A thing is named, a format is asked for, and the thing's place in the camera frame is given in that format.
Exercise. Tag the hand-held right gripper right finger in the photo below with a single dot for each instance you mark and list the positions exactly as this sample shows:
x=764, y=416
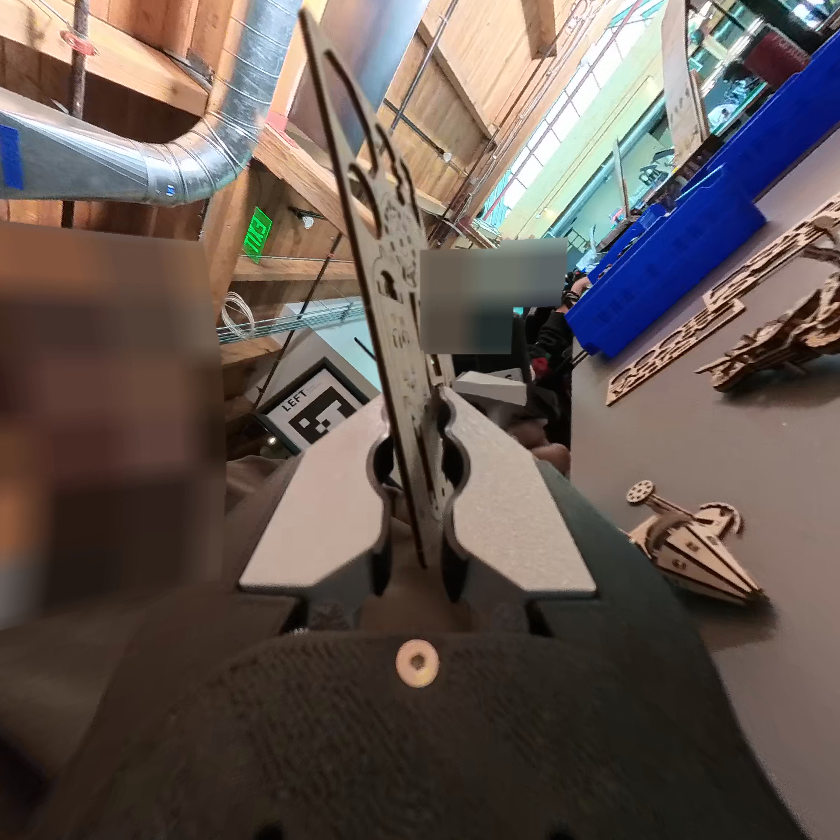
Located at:
x=518, y=525

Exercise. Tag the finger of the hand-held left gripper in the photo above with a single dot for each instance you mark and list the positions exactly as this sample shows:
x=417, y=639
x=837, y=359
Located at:
x=492, y=390

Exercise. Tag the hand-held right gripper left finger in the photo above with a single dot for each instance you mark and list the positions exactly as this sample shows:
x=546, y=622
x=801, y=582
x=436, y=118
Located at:
x=315, y=525

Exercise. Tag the wooden puzzle part sheet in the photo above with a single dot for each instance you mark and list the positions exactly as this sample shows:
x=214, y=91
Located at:
x=407, y=394

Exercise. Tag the person's left hand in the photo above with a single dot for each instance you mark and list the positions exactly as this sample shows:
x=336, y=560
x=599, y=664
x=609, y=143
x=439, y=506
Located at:
x=544, y=453

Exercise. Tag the person's brown shirt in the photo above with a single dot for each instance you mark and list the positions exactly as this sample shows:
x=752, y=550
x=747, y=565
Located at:
x=262, y=485

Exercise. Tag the framed black-white marker sign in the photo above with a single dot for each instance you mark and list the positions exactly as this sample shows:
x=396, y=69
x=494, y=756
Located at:
x=321, y=413

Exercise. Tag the wooden spaceship model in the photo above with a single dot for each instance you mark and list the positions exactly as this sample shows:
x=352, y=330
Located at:
x=695, y=551

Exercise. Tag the stacked wooden part sheets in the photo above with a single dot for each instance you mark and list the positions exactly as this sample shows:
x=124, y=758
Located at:
x=682, y=348

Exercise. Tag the green lit ceiling sign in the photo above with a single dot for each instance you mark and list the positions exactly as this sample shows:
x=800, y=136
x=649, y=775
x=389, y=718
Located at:
x=257, y=235

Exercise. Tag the wooden motorcycle model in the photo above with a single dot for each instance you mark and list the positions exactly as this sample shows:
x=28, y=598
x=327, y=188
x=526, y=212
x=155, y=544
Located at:
x=774, y=348

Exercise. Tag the leaning wooden board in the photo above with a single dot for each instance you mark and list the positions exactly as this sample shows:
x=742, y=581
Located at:
x=682, y=79

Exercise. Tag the curved metal ventilation duct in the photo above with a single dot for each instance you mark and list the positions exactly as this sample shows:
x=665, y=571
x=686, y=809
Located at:
x=131, y=157

